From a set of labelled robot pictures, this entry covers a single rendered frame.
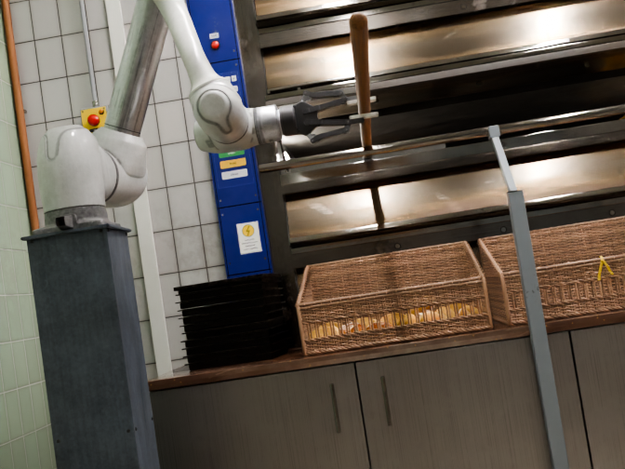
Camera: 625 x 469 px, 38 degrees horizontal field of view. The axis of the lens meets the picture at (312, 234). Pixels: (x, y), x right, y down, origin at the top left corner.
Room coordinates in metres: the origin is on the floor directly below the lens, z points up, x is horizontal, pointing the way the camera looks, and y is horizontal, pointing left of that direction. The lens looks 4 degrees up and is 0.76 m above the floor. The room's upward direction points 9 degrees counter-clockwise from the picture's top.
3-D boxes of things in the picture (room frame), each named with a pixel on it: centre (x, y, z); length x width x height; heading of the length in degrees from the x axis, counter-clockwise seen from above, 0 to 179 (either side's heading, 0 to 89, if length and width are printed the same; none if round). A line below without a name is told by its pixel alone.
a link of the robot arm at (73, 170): (2.32, 0.58, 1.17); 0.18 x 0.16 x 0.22; 163
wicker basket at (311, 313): (2.87, -0.21, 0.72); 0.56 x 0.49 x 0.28; 85
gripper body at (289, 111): (2.20, -0.01, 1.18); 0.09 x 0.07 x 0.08; 86
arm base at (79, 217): (2.29, 0.59, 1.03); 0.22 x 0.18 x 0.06; 177
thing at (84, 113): (3.16, 0.68, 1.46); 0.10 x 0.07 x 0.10; 86
